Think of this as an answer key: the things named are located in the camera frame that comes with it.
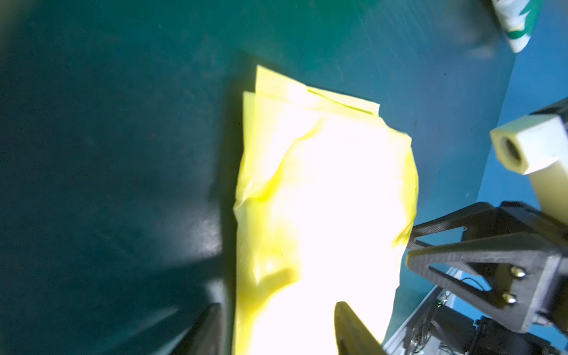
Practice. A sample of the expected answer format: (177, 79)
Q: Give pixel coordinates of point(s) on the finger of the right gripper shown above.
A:
(519, 269)
(475, 220)

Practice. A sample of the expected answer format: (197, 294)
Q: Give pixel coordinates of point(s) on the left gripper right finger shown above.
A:
(352, 336)

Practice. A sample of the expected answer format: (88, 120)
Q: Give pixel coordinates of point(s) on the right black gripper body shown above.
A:
(515, 218)

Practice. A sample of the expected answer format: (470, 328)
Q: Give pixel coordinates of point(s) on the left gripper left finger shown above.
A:
(205, 337)

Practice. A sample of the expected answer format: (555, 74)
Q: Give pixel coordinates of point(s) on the plain yellow raincoat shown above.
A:
(325, 202)

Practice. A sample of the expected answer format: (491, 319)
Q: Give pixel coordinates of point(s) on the white dinosaur print raincoat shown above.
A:
(518, 19)

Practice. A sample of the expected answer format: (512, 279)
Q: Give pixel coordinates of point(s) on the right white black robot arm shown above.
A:
(491, 337)

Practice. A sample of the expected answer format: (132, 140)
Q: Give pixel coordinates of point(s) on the aluminium front rail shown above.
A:
(425, 320)

